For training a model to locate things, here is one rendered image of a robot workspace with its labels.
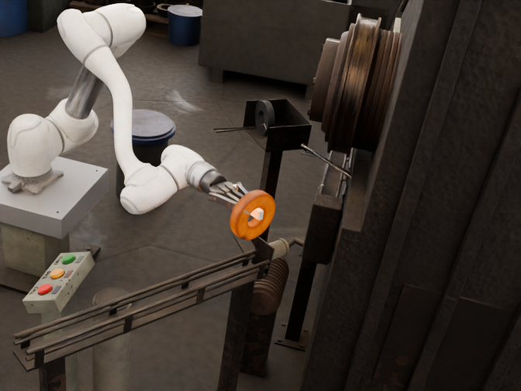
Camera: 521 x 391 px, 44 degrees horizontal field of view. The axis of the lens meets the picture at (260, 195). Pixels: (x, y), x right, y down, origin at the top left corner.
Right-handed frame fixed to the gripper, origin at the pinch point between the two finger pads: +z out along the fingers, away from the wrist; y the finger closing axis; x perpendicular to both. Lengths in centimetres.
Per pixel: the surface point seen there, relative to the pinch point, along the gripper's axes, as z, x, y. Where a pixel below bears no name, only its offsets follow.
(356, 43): -5, 44, -41
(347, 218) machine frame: 18.4, -0.8, -21.9
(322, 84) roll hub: -10.7, 28.8, -36.0
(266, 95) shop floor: -197, -77, -205
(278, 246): 0.6, -18.0, -13.0
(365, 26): -7, 47, -48
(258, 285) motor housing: -2.3, -34.3, -9.2
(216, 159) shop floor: -143, -80, -113
